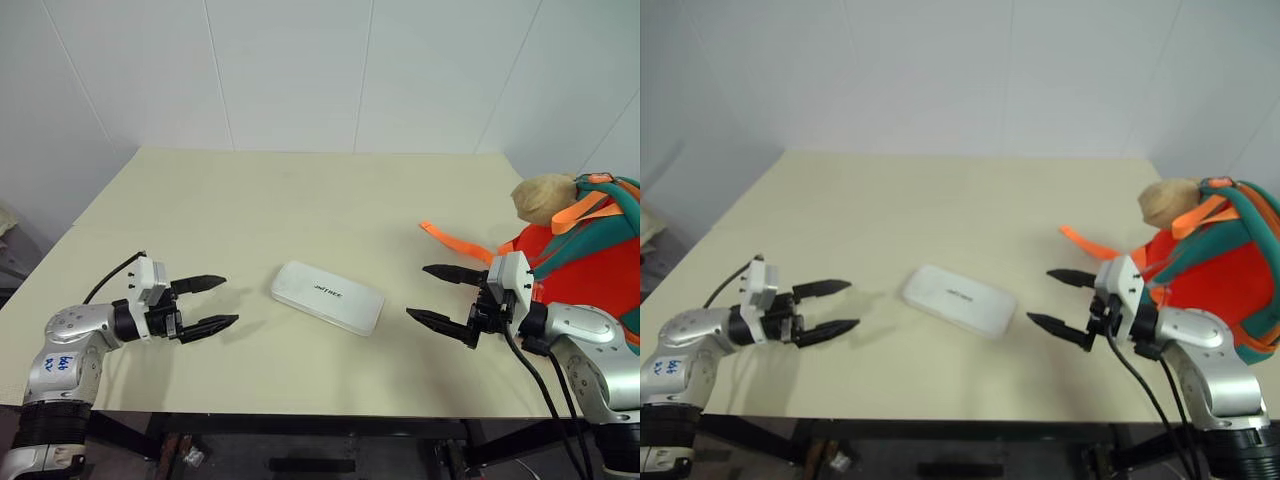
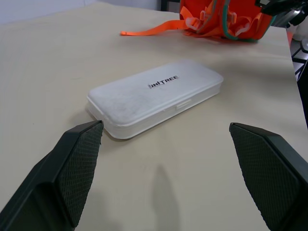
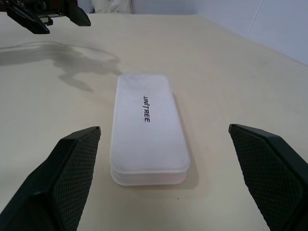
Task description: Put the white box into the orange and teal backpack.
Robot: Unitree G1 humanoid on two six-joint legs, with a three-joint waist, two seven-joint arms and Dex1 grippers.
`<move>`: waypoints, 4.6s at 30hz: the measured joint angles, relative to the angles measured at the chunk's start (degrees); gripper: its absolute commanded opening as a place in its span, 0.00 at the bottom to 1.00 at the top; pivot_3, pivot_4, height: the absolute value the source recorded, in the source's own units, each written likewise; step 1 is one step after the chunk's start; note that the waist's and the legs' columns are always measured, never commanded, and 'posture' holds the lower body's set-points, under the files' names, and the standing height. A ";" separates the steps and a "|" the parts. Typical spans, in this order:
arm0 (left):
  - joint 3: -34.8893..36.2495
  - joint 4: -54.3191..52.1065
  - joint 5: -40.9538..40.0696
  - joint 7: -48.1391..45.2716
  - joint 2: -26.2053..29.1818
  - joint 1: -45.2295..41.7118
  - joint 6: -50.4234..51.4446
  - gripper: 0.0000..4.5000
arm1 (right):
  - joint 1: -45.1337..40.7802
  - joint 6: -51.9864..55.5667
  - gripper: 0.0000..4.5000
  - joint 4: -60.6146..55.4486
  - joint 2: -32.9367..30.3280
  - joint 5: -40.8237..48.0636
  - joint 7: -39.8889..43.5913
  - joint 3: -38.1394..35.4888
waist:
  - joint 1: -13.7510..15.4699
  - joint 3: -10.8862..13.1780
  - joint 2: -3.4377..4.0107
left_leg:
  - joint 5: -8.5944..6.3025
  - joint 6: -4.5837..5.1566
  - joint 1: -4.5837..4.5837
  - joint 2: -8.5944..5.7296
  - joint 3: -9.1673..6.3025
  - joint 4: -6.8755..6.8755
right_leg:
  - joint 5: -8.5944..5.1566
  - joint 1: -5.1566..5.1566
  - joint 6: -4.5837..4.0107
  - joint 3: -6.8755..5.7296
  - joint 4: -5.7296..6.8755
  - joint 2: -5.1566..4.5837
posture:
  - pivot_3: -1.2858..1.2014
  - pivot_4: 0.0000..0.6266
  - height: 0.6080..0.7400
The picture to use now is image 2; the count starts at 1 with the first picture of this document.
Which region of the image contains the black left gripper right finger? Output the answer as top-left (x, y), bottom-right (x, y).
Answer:
top-left (229, 122), bottom-right (308, 231)

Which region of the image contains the orange strapped bag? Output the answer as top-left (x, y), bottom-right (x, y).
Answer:
top-left (120, 0), bottom-right (275, 44)

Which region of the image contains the white plastic case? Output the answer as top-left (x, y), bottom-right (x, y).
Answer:
top-left (86, 59), bottom-right (224, 140)

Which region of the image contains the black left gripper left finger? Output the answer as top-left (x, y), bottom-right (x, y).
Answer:
top-left (0, 120), bottom-right (104, 231)

